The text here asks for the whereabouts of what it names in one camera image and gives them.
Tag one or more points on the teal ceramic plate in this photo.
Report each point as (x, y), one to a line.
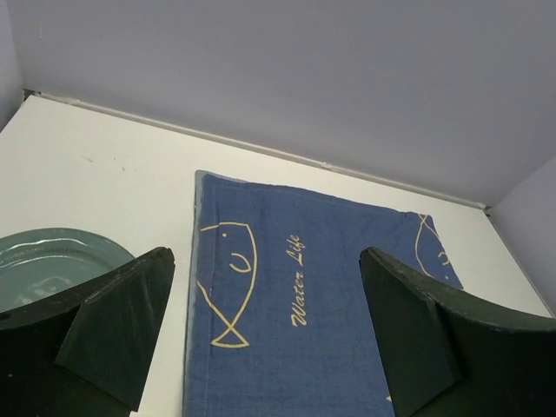
(38, 263)

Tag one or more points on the blue fish-print placemat cloth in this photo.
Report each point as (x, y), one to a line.
(278, 323)

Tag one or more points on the aluminium table edge rail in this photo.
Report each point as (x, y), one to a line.
(262, 150)

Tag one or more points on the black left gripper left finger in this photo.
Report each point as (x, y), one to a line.
(87, 350)

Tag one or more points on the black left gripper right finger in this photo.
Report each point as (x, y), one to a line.
(446, 352)

